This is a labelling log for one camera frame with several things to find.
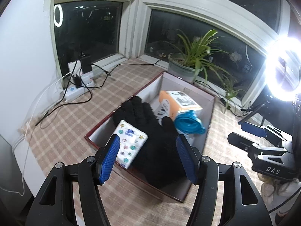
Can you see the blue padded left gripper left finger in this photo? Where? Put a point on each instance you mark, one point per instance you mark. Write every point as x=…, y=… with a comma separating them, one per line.
x=106, y=159

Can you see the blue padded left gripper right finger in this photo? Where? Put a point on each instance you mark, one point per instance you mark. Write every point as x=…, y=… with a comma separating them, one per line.
x=190, y=158

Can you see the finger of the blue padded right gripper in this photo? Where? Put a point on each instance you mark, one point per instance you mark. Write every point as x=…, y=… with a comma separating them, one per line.
x=253, y=129

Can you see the black fuzzy glove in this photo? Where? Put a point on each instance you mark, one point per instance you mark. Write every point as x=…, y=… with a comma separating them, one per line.
x=158, y=159

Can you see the dotted white tissue pack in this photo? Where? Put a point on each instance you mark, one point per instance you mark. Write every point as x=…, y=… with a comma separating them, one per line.
x=131, y=141

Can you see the blue silicone funnel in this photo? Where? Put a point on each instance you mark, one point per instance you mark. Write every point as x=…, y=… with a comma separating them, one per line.
x=189, y=123

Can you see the orange tissue pack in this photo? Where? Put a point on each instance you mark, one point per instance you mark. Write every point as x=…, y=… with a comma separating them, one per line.
x=177, y=102

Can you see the plaid beige mat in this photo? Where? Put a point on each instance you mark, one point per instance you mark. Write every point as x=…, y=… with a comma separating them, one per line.
x=60, y=138

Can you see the white power strip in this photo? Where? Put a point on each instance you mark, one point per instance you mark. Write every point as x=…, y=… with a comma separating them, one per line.
x=72, y=93

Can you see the black plug adapter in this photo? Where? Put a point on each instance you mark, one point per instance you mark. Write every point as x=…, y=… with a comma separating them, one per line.
x=77, y=81

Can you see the green potted spider plant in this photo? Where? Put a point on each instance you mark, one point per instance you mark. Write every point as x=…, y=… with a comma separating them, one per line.
x=193, y=58

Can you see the white ring light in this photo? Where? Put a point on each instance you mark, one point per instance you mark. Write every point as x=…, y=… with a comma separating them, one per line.
x=282, y=68

